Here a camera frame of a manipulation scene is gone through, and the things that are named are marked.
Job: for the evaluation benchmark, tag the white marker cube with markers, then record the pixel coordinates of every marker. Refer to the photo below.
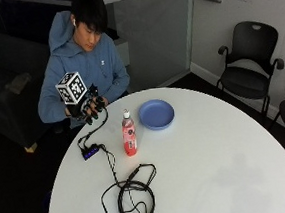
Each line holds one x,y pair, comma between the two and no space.
71,87

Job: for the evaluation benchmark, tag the person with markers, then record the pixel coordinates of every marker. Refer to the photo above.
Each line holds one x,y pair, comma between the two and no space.
78,62

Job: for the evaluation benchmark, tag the blue plate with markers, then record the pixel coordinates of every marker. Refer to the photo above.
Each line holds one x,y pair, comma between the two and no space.
156,114

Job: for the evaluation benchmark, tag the pink drink bottle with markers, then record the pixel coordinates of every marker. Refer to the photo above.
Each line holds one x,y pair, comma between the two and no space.
129,136

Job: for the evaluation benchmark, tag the dark sofa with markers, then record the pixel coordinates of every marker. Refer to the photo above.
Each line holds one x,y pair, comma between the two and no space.
11,98

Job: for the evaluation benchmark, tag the glass partition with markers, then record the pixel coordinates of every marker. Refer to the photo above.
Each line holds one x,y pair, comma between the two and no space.
156,35

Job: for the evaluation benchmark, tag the white earbud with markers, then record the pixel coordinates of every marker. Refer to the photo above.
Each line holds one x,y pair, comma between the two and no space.
74,22

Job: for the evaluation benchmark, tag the grey cushion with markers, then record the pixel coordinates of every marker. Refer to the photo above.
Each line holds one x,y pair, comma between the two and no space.
18,84

